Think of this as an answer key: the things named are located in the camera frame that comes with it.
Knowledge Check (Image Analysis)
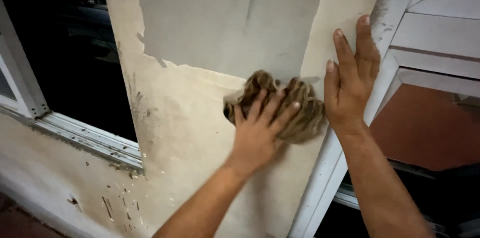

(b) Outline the person's right hand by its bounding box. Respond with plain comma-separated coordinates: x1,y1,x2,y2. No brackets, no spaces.
324,14,381,131

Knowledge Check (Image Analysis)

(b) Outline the person's left hand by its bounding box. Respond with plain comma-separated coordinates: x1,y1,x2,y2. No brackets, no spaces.
229,89,302,173

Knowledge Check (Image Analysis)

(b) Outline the brown striped rag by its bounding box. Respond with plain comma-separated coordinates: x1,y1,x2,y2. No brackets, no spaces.
223,69,327,145

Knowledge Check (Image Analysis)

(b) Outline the reddish brown roof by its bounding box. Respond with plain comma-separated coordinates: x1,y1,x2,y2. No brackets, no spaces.
369,83,480,172

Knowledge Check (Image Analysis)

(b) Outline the white panelled window sash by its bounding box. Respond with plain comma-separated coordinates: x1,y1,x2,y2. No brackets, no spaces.
288,0,480,238

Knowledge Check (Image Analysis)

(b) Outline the white aluminium window frame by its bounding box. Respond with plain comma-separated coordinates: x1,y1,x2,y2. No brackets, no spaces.
0,0,144,174

